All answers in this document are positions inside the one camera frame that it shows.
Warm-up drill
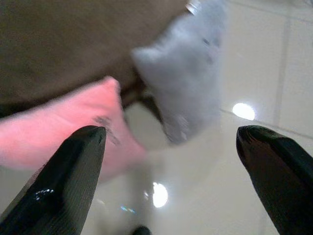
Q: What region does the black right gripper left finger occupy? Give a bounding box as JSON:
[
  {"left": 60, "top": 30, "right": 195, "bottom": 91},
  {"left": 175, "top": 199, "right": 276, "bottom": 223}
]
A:
[{"left": 0, "top": 125, "right": 108, "bottom": 235}]

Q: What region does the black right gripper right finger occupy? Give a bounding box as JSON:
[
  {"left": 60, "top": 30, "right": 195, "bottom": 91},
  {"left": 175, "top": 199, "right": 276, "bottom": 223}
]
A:
[{"left": 236, "top": 124, "right": 313, "bottom": 235}]

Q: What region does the pink pillow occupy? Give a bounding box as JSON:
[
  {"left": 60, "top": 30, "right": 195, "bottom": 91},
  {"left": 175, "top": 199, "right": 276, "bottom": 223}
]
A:
[{"left": 0, "top": 75, "right": 150, "bottom": 184}]

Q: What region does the brown round sofa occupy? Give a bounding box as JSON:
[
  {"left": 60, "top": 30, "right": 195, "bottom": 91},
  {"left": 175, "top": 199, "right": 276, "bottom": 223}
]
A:
[{"left": 0, "top": 0, "right": 191, "bottom": 118}]

